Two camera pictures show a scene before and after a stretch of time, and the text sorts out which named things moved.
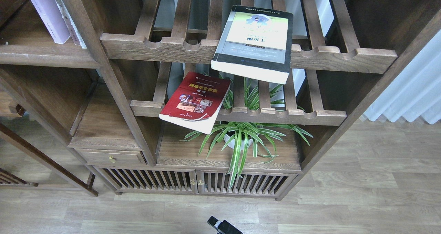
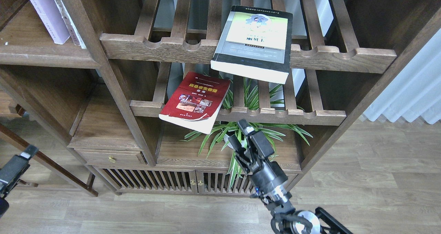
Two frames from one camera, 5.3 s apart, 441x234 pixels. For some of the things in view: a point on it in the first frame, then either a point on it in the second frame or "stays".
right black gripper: (226, 227) to (264, 175)
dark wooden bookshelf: (225, 92) stays
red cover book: (195, 102) stays
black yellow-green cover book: (256, 42) stays
